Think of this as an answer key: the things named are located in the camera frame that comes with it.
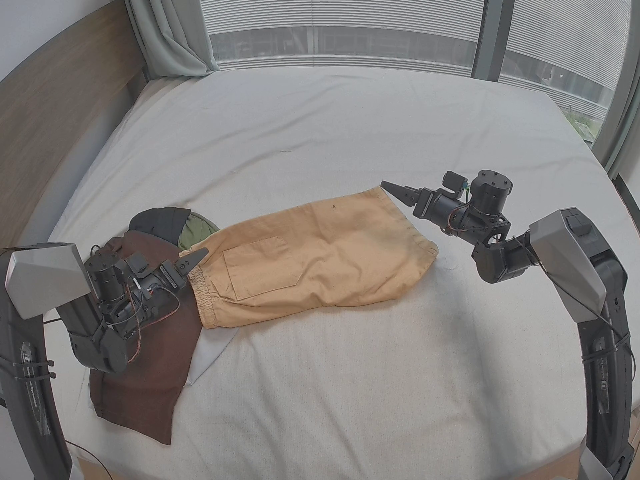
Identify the tan shorts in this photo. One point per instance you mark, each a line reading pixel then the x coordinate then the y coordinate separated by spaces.
pixel 325 258

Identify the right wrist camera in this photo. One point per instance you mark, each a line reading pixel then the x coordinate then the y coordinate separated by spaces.
pixel 452 182

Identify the pale grey garment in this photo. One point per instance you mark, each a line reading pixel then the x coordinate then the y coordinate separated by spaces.
pixel 210 348

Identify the black garment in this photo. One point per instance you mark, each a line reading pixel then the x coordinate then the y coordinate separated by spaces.
pixel 155 223

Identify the bed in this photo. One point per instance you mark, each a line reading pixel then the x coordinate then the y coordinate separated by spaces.
pixel 375 133

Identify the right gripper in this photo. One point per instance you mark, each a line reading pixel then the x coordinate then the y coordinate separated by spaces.
pixel 442 210

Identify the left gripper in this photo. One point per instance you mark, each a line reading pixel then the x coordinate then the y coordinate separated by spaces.
pixel 157 287

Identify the brown shorts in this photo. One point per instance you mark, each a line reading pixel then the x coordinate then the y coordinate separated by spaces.
pixel 150 393

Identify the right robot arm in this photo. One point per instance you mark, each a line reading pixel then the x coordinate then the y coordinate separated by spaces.
pixel 565 258

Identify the window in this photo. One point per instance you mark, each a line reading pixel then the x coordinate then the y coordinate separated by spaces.
pixel 350 13

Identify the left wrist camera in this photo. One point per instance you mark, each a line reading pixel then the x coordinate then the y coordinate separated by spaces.
pixel 137 263

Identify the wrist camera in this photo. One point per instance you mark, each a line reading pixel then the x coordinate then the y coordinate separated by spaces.
pixel 137 263
pixel 452 182

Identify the grey-green curtain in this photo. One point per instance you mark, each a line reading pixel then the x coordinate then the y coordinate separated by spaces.
pixel 170 43

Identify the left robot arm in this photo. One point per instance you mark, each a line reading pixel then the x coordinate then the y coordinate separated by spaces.
pixel 45 278

